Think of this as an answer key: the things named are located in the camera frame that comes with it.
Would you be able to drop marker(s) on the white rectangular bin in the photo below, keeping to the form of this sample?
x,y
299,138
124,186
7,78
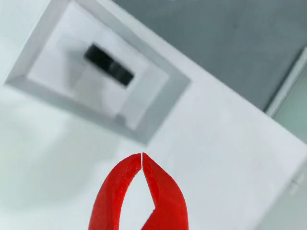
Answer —
x,y
60,100

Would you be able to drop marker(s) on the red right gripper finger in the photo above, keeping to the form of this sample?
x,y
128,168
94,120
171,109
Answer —
x,y
168,196

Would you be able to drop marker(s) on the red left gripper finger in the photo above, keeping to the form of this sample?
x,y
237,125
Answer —
x,y
112,191

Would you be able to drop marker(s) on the glass partition grey frame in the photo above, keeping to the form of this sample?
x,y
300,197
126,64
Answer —
x,y
287,83

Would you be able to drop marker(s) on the black rectangular block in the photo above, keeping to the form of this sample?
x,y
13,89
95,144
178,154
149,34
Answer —
x,y
108,64

